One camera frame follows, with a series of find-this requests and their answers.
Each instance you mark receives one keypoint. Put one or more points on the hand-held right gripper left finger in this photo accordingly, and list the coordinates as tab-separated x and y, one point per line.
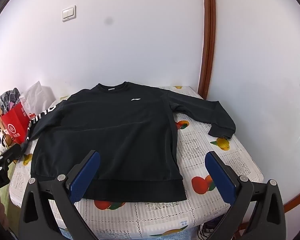
84	176

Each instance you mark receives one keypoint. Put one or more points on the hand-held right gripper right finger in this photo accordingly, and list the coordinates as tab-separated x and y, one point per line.
220	177

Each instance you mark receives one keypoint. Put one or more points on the black sweatshirt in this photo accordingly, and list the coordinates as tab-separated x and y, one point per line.
115	135

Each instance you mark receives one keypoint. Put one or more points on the red paper bag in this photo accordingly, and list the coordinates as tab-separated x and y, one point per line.
13	125

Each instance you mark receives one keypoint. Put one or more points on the fruit print tablecloth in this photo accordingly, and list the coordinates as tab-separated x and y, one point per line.
202	152

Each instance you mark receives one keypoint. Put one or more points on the plaid cloth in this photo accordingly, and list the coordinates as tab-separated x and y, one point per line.
8	97

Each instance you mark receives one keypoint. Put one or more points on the brown wooden baseboard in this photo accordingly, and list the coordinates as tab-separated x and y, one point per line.
296	197

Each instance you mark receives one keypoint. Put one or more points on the brown wooden door frame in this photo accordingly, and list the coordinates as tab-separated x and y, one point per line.
207	42

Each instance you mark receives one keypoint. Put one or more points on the white wall light switch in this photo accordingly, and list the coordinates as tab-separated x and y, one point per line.
69	13

